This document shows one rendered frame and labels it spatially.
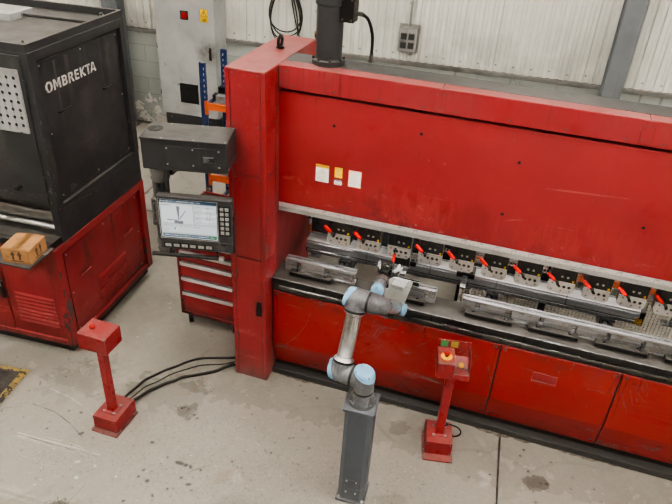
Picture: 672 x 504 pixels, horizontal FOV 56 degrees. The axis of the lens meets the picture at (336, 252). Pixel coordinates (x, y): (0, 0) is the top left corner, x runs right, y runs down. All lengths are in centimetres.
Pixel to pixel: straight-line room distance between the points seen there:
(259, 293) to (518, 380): 180
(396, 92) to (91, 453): 294
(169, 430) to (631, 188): 323
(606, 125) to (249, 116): 193
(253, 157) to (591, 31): 484
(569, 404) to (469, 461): 75
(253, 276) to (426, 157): 141
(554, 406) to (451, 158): 179
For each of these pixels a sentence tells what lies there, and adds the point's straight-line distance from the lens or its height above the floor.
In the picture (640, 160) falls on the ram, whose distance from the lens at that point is 371.
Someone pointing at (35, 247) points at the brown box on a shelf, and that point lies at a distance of 456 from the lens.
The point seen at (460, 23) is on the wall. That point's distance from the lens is 776.
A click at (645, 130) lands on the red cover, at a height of 224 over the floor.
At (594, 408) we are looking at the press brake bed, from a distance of 449.
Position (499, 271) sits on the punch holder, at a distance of 403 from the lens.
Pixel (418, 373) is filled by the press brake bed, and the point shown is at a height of 36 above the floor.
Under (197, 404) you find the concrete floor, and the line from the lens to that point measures 473.
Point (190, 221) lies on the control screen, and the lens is 390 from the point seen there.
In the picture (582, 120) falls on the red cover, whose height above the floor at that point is 224.
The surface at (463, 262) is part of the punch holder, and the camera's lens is 403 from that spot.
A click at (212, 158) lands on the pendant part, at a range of 369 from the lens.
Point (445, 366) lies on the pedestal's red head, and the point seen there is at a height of 76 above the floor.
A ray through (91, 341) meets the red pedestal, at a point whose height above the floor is 77.
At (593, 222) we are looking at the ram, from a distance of 385.
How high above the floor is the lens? 335
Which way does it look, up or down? 32 degrees down
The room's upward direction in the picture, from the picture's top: 4 degrees clockwise
